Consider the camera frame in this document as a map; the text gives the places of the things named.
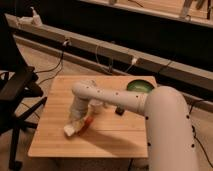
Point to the green bowl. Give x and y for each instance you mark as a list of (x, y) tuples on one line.
[(140, 86)]

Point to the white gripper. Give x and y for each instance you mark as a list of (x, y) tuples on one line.
[(78, 109)]

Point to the orange carrot toy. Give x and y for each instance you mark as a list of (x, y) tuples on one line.
[(87, 123)]

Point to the clear plastic cup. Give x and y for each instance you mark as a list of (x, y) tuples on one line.
[(96, 106)]

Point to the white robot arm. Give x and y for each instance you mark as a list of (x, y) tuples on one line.
[(168, 126)]

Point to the white sponge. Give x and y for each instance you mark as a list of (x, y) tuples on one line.
[(73, 127)]

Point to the black office chair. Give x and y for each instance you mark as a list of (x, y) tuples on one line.
[(19, 82)]

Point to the wooden table board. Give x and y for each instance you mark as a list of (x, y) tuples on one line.
[(108, 135)]

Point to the small black block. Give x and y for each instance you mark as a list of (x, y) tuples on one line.
[(119, 111)]

